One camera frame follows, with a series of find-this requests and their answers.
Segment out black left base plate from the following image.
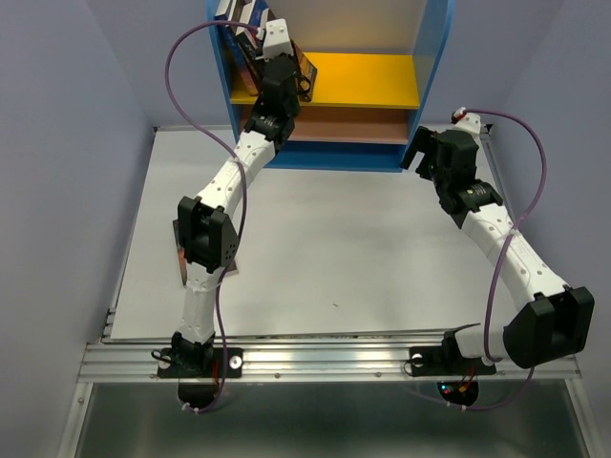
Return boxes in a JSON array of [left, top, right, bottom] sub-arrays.
[[151, 347, 244, 379]]

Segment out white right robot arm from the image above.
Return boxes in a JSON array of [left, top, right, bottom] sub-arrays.
[[402, 127, 595, 372]]

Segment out aluminium rail frame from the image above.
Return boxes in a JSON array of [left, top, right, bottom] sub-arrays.
[[60, 130, 604, 457]]

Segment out dark purple cover book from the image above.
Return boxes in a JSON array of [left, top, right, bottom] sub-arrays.
[[172, 219, 239, 286]]

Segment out blue bookshelf with coloured shelves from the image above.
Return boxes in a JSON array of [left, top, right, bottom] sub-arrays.
[[205, 0, 457, 172]]

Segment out Jane Eyre blue book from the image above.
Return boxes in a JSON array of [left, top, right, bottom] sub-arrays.
[[214, 1, 242, 79]]

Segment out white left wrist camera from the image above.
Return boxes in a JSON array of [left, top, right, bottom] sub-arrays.
[[256, 19, 294, 61]]

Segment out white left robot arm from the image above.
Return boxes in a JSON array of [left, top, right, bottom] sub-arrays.
[[164, 53, 300, 376]]

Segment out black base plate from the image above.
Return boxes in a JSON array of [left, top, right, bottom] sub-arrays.
[[408, 345, 496, 377], [151, 347, 244, 379]]

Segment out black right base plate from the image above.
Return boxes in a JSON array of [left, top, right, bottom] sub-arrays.
[[408, 345, 496, 377]]

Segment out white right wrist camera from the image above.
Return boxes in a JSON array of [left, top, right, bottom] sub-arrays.
[[451, 107, 482, 138]]

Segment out Animal Farm book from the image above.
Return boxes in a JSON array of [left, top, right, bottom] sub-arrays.
[[249, 0, 278, 28]]

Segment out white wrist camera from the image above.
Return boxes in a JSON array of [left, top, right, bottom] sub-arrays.
[[451, 107, 482, 138], [256, 19, 294, 61]]

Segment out Three Days to See book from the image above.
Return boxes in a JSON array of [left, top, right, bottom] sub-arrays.
[[225, 0, 259, 96]]

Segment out Kate DiCamillo dark book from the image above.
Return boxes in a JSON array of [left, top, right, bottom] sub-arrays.
[[291, 40, 318, 103]]

